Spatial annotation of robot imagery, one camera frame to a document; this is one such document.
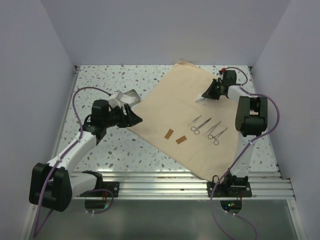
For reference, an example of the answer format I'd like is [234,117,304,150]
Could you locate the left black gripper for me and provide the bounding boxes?
[103,103,142,129]

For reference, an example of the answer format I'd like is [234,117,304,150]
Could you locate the white gauze pad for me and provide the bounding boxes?
[121,94,136,105]
[195,93,207,105]

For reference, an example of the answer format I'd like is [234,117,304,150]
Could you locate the brown plaster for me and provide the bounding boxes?
[164,129,174,140]
[176,135,187,145]

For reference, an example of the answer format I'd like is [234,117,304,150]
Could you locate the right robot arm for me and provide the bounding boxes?
[201,67,268,197]

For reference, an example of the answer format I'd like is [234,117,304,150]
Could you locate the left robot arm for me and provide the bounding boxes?
[29,99,143,212]

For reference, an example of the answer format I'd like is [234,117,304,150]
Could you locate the metal tray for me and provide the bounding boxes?
[120,89,141,107]

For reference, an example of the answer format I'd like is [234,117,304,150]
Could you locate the steel tweezers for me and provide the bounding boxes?
[187,115,202,126]
[202,121,221,136]

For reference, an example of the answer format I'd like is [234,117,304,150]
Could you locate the steel tweezers right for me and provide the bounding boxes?
[202,121,221,136]

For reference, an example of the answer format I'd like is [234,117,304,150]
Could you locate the steel scissors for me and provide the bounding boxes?
[190,118,212,135]

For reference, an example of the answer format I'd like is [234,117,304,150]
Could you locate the beige cloth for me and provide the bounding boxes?
[130,60,239,181]

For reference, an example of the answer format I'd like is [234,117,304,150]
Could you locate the steel forceps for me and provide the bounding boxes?
[207,128,228,146]

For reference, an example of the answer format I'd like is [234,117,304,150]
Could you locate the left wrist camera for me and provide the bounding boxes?
[107,90,124,108]

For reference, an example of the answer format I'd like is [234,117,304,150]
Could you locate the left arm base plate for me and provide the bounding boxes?
[80,181,120,198]

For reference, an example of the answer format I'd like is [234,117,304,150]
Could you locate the aluminium rail frame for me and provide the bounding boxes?
[18,65,307,240]

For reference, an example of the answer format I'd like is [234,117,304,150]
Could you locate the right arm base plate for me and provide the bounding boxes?
[213,173,253,198]

